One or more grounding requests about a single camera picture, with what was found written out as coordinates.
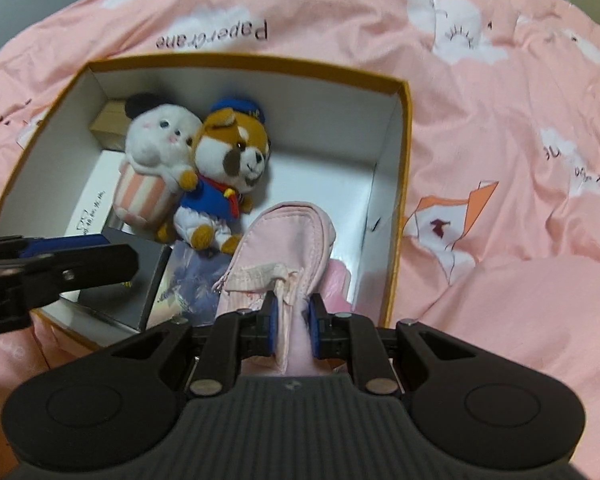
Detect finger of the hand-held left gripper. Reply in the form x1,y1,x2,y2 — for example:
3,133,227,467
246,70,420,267
20,243,141,312
0,233,112,262

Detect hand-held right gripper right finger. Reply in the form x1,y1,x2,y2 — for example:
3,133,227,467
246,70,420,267
307,292,487,397

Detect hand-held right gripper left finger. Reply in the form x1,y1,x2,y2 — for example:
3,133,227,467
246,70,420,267
107,292,281,401

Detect dark grey box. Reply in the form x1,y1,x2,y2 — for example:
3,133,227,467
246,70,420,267
77,226,174,334

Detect pink fabric pouch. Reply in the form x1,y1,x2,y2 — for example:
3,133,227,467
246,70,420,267
214,201,338,377

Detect clear packet with picture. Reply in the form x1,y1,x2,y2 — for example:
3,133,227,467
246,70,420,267
147,242,232,329

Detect white plush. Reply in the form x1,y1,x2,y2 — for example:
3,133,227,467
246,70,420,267
111,92,204,232

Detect brown dog plush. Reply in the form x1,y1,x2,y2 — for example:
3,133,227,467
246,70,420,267
155,100,274,257

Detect orange cardboard box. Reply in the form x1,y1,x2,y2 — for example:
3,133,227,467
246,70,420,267
0,53,413,352

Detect pink soft item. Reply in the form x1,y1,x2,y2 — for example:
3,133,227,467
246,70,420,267
319,259,354,314

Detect white flat box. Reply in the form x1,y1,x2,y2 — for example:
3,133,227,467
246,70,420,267
62,149,131,239

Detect small brown box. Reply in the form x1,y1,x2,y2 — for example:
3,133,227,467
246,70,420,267
89,100,134,152

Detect pink printed blanket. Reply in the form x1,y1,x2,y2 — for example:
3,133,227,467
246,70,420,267
0,0,600,476

